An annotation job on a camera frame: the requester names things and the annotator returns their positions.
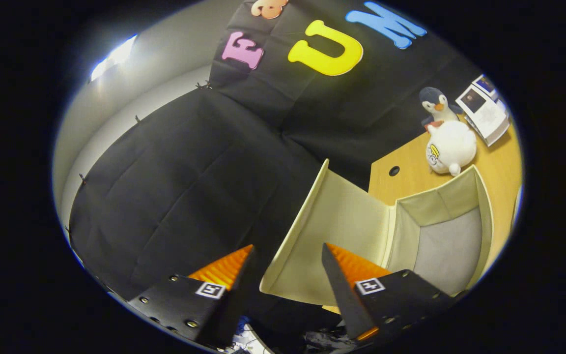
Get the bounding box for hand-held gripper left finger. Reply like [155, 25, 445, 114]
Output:
[126, 244, 256, 352]

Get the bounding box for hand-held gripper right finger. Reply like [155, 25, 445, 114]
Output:
[321, 242, 456, 347]

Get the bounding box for beige fabric storage box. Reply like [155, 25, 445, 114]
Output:
[259, 158, 494, 309]

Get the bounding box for dark crumpled shiny cloth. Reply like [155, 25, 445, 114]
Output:
[229, 317, 358, 354]

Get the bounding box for black backdrop cloth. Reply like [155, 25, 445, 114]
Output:
[67, 0, 485, 335]

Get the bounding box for white round plush toy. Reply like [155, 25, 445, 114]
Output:
[425, 119, 478, 177]

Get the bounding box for navy penguin plush toy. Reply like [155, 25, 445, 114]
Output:
[419, 87, 463, 130]

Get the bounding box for white book with portrait cover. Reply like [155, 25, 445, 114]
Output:
[455, 83, 510, 147]

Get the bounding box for book with blue cover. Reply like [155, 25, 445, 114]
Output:
[472, 74, 499, 95]

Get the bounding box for large ceiling light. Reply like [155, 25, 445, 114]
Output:
[90, 33, 139, 83]

